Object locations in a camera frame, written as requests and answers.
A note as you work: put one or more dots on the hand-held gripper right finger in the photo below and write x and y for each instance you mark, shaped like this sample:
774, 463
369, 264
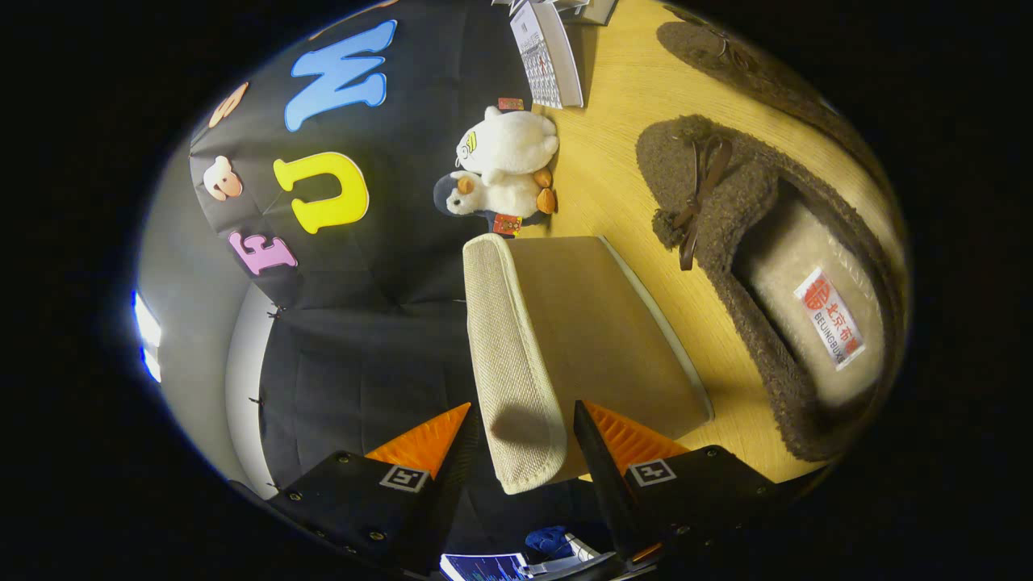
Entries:
601, 484

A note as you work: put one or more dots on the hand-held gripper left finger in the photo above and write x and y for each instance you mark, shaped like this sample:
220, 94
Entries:
456, 484

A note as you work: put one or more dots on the beige fabric storage box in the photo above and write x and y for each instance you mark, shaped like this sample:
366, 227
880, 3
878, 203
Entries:
597, 323

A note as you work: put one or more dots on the brown fuzzy shoe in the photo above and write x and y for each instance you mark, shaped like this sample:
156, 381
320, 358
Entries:
726, 56
726, 210

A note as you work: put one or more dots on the blue cloth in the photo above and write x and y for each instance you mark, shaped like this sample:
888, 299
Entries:
549, 541

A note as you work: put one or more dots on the lit blue computer screen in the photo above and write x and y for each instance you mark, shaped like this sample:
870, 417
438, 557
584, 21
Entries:
484, 567

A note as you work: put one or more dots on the penguin plush toy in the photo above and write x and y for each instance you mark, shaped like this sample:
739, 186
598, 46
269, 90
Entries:
500, 198

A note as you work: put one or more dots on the ceiling light panel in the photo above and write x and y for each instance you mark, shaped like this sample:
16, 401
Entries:
147, 327

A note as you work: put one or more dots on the white duck plush toy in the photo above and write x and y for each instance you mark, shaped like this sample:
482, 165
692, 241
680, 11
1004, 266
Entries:
516, 141

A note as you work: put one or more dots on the grey patterned book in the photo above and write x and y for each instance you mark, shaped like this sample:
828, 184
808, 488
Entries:
545, 56

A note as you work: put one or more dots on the dark grey book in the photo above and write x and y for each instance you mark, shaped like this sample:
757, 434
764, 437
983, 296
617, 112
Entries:
599, 11

